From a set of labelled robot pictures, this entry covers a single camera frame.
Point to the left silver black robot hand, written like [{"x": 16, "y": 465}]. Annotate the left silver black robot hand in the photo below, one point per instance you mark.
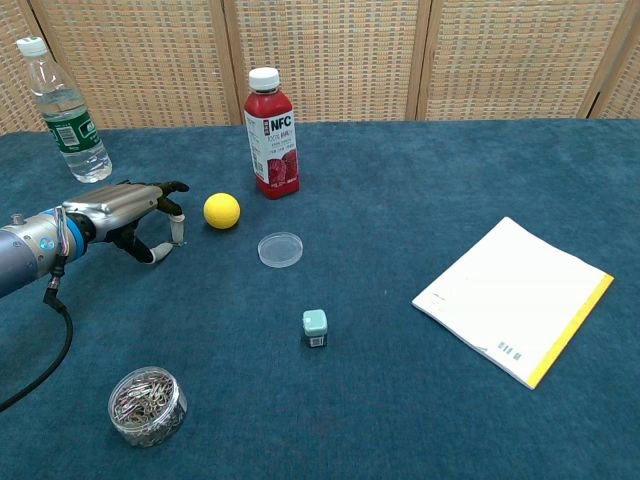
[{"x": 115, "y": 205}]

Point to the clear round plastic lid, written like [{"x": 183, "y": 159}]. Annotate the clear round plastic lid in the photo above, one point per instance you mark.
[{"x": 280, "y": 250}]

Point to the clear tub of paperclips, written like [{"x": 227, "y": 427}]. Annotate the clear tub of paperclips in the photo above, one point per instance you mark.
[{"x": 145, "y": 415}]

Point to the clear water bottle green label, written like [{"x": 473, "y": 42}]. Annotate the clear water bottle green label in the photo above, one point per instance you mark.
[{"x": 65, "y": 115}]

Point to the yellow ball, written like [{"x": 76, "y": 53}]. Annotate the yellow ball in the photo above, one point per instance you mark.
[{"x": 222, "y": 210}]

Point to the woven folding screen panel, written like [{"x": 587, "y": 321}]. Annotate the woven folding screen panel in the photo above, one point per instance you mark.
[
  {"x": 10, "y": 75},
  {"x": 140, "y": 60},
  {"x": 510, "y": 60},
  {"x": 345, "y": 60},
  {"x": 627, "y": 90}
]

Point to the red NFC juice bottle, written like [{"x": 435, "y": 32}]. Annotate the red NFC juice bottle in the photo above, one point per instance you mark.
[{"x": 272, "y": 150}]

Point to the small teal cube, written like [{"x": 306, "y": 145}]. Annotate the small teal cube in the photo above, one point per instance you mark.
[{"x": 315, "y": 325}]

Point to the blue felt table cover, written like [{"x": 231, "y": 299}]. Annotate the blue felt table cover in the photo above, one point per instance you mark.
[{"x": 400, "y": 200}]

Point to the white notebook yellow spine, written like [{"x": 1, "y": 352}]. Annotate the white notebook yellow spine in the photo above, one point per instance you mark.
[{"x": 510, "y": 300}]

